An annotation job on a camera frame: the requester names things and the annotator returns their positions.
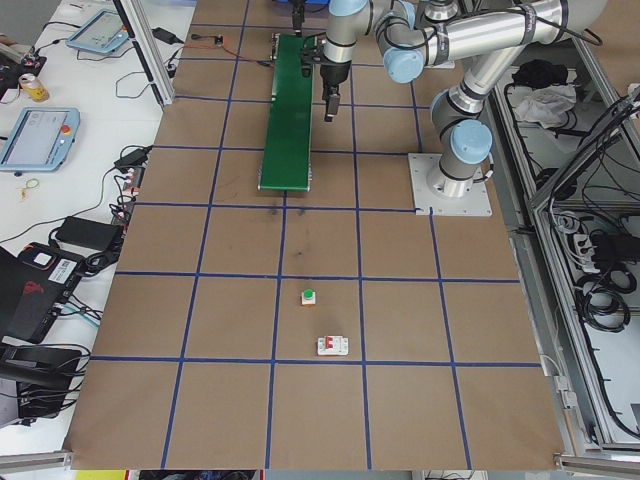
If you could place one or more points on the green push button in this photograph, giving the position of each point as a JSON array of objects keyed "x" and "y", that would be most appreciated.
[{"x": 308, "y": 296}]

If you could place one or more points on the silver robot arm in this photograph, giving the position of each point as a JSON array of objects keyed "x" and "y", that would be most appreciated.
[{"x": 500, "y": 30}]

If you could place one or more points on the green belt conveyor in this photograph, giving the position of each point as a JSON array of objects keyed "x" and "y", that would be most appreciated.
[{"x": 290, "y": 120}]

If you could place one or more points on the small black power adapter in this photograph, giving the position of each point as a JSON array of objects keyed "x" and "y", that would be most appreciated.
[
  {"x": 166, "y": 34},
  {"x": 132, "y": 156}
]

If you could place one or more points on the blue teach pendant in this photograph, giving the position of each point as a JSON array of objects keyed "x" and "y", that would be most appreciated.
[
  {"x": 97, "y": 30},
  {"x": 37, "y": 139}
]

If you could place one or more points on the black cloth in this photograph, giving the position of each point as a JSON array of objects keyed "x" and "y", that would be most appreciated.
[{"x": 540, "y": 72}]

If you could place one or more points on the white cloth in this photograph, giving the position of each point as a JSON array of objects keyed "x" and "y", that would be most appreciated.
[{"x": 545, "y": 105}]

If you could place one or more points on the black power strip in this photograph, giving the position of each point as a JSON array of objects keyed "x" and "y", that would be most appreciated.
[{"x": 127, "y": 192}]

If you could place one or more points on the small red black device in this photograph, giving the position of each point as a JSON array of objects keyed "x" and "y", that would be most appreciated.
[{"x": 33, "y": 57}]

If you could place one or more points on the large black power adapter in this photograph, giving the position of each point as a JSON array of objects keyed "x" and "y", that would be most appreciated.
[{"x": 87, "y": 231}]

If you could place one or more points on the yellow drink can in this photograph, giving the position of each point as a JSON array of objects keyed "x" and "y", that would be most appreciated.
[{"x": 34, "y": 87}]

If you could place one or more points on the white power strip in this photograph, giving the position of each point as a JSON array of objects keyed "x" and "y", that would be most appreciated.
[{"x": 584, "y": 252}]

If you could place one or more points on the yellow rubber band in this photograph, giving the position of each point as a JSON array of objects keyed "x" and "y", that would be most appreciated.
[{"x": 31, "y": 186}]

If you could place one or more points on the black case with red print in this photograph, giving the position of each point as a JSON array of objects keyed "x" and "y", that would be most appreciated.
[{"x": 35, "y": 290}]

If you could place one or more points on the black docking device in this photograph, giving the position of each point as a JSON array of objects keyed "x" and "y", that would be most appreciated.
[{"x": 35, "y": 380}]

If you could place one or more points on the aluminium profile bar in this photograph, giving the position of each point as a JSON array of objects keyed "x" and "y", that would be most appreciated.
[
  {"x": 32, "y": 460},
  {"x": 597, "y": 462}
]

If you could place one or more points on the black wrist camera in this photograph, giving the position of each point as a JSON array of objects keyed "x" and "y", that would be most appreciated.
[{"x": 312, "y": 56}]

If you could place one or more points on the aluminium profile post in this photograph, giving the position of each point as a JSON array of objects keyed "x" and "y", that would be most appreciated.
[{"x": 150, "y": 55}]

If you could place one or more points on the white square base plate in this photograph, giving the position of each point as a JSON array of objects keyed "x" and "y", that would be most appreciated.
[{"x": 472, "y": 202}]

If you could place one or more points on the white circuit breaker red switch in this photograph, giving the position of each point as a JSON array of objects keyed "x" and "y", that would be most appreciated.
[{"x": 333, "y": 346}]

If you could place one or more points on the metal V-shaped frame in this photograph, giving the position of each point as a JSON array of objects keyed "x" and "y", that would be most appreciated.
[{"x": 550, "y": 250}]

